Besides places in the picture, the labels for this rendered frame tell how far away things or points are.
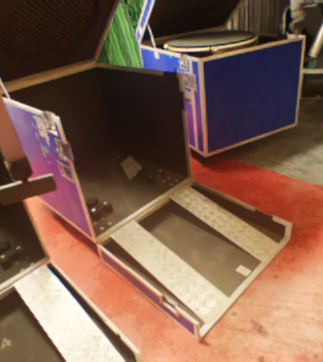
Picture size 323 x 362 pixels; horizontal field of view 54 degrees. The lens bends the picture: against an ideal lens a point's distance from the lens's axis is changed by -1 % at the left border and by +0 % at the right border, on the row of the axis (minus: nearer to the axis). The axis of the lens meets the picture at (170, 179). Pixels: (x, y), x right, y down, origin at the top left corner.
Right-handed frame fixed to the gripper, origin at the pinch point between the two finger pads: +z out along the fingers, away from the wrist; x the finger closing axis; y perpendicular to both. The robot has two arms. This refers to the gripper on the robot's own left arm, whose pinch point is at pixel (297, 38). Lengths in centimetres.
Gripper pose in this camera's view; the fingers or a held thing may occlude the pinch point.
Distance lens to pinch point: 313.4
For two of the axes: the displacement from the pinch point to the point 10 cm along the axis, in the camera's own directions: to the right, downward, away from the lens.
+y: -4.3, -2.7, 8.6
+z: 1.9, 9.1, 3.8
